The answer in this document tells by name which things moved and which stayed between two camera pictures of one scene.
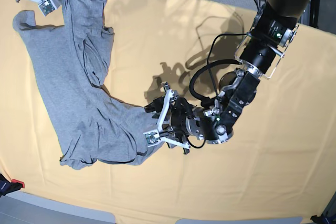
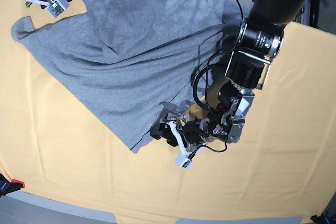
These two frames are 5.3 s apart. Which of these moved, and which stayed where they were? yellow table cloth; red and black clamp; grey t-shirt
Moved: grey t-shirt
Stayed: red and black clamp; yellow table cloth
